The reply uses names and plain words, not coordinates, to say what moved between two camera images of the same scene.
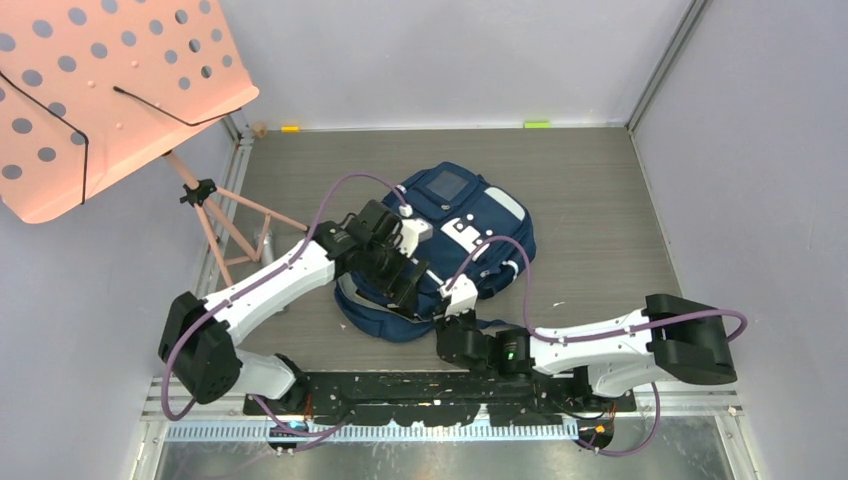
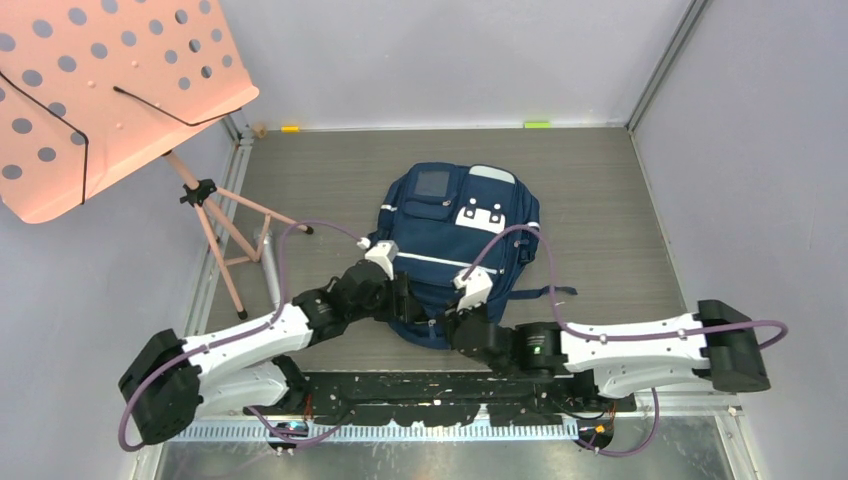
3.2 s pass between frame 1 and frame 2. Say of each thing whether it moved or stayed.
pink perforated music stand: stayed
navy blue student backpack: moved
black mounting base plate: stayed
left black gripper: moved
